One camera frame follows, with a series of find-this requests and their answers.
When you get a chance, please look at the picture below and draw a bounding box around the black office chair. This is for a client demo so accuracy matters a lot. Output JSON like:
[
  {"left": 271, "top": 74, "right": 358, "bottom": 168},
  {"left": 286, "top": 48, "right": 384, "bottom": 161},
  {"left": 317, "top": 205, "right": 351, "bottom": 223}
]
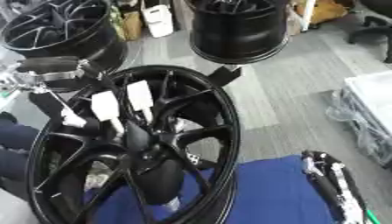
[{"left": 347, "top": 0, "right": 392, "bottom": 64}]

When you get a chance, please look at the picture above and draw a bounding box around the black stand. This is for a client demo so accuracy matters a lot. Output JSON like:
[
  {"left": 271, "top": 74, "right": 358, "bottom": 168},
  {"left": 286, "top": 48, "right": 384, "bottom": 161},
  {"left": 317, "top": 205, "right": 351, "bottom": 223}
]
[{"left": 206, "top": 65, "right": 245, "bottom": 88}]

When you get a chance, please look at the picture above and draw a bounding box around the person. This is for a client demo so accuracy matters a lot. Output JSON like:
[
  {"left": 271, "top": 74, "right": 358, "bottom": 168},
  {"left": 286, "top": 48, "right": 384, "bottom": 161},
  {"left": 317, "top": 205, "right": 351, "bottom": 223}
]
[{"left": 0, "top": 111, "right": 42, "bottom": 200}]

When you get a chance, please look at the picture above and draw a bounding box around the white crate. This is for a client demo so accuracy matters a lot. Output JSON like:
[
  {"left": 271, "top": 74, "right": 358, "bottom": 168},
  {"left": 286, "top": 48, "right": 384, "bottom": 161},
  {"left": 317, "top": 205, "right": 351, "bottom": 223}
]
[{"left": 341, "top": 70, "right": 392, "bottom": 134}]

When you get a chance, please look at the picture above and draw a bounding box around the black wheel rim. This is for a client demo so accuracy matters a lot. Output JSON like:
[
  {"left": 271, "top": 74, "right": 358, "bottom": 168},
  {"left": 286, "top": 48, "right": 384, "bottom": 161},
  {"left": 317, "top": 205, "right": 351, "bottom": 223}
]
[
  {"left": 186, "top": 0, "right": 291, "bottom": 66},
  {"left": 0, "top": 0, "right": 129, "bottom": 71}
]

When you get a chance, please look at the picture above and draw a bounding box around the clear plastic bag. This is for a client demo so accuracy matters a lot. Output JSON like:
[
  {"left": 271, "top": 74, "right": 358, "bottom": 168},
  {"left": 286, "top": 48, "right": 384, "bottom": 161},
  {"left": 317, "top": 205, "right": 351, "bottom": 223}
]
[{"left": 325, "top": 89, "right": 392, "bottom": 171}]

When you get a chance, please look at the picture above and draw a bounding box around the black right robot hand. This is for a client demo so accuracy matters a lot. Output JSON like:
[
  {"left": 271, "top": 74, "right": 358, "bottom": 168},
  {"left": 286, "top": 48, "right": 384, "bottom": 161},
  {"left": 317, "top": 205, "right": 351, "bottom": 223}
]
[{"left": 300, "top": 150, "right": 355, "bottom": 205}]

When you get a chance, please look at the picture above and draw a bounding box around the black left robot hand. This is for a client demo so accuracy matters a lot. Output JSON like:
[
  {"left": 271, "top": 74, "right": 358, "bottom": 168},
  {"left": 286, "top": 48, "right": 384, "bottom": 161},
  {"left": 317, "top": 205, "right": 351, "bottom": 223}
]
[{"left": 15, "top": 56, "right": 118, "bottom": 138}]

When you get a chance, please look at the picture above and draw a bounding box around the white bag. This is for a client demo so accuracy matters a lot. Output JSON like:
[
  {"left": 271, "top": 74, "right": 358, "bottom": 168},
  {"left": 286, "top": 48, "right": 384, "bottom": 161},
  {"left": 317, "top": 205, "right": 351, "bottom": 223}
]
[{"left": 141, "top": 3, "right": 177, "bottom": 39}]

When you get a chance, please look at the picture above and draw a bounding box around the tan cardboard box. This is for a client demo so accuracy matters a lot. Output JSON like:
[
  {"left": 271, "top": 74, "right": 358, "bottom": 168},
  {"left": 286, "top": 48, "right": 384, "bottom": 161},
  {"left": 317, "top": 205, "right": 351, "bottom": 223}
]
[{"left": 121, "top": 10, "right": 146, "bottom": 42}]

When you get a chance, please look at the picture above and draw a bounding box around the black spoked wheel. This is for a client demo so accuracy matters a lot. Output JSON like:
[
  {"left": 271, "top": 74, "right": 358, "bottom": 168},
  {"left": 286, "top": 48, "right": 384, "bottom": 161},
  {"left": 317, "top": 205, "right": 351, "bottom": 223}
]
[{"left": 24, "top": 64, "right": 242, "bottom": 224}]

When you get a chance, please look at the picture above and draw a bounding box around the yellow bag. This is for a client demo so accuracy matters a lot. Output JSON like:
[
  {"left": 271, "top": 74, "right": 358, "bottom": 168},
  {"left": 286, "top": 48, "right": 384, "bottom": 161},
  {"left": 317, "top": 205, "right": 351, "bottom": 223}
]
[{"left": 304, "top": 0, "right": 349, "bottom": 25}]

